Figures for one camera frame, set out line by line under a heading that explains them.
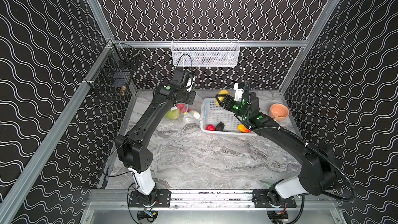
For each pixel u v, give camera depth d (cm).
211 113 106
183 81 62
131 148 44
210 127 93
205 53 61
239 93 72
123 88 80
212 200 75
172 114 97
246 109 61
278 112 104
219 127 95
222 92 77
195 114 91
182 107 86
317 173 42
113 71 99
